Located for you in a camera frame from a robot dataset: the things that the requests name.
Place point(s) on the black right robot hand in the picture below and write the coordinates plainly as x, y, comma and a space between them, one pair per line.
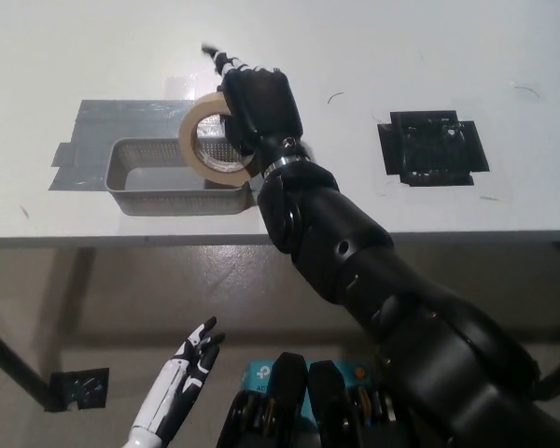
261, 107

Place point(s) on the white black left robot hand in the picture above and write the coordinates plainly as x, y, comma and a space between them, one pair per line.
182, 368

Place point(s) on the beige masking tape roll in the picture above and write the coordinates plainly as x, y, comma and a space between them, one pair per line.
186, 140

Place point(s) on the black tape floor marker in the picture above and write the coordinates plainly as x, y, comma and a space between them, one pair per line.
81, 389

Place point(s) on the small grey mesh container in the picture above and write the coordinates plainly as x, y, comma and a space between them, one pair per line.
168, 196

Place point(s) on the square black tape patch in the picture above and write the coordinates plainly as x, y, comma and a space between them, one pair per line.
429, 149

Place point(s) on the black metal table leg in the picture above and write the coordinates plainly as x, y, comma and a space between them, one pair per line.
11, 361

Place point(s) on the grey duct tape patch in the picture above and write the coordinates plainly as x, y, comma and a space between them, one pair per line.
121, 116

